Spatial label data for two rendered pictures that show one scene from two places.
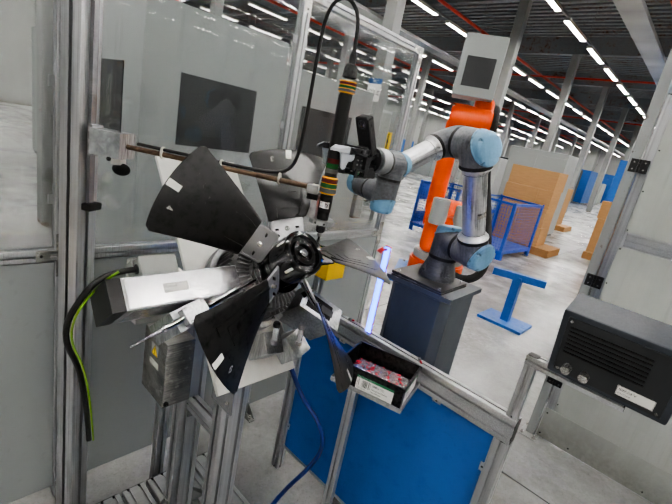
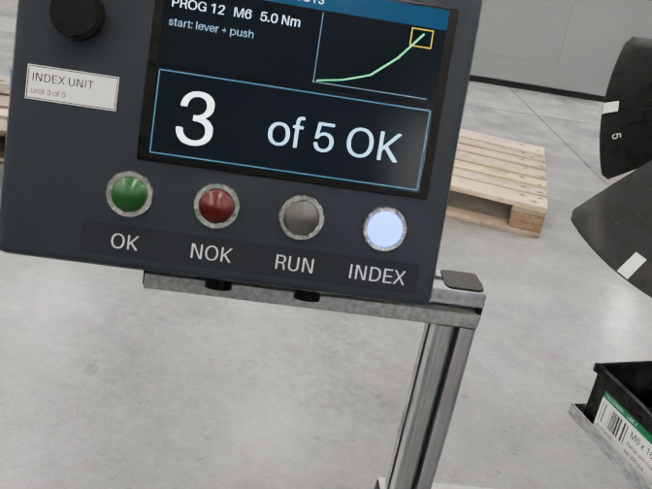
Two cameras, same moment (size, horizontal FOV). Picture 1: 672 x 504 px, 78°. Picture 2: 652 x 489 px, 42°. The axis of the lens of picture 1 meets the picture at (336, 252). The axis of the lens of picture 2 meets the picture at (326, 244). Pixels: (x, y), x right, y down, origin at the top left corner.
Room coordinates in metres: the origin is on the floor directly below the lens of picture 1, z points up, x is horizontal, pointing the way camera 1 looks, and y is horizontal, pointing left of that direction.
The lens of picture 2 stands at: (1.34, -1.06, 1.31)
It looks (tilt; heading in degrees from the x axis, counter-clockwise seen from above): 24 degrees down; 132
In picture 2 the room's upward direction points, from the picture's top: 11 degrees clockwise
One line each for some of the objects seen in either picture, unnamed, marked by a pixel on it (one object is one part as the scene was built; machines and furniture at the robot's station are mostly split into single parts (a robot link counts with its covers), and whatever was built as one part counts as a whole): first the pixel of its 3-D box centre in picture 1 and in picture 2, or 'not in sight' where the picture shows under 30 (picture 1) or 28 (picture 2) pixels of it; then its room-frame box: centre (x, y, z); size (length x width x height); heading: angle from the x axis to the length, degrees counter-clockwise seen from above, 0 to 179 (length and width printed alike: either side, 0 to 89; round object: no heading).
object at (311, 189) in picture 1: (321, 205); not in sight; (1.11, 0.06, 1.33); 0.09 x 0.07 x 0.10; 85
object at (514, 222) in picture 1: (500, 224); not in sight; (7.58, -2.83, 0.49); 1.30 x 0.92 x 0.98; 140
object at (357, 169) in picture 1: (360, 161); not in sight; (1.19, -0.02, 1.46); 0.12 x 0.08 x 0.09; 140
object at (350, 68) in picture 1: (336, 147); not in sight; (1.11, 0.05, 1.49); 0.04 x 0.04 x 0.46
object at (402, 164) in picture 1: (393, 164); not in sight; (1.32, -0.12, 1.46); 0.11 x 0.08 x 0.09; 140
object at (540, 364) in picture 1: (573, 379); (315, 280); (0.97, -0.66, 1.04); 0.24 x 0.03 x 0.03; 50
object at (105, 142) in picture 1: (110, 143); not in sight; (1.17, 0.68, 1.37); 0.10 x 0.07 x 0.09; 85
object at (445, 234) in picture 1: (449, 240); not in sight; (1.71, -0.45, 1.19); 0.13 x 0.12 x 0.14; 34
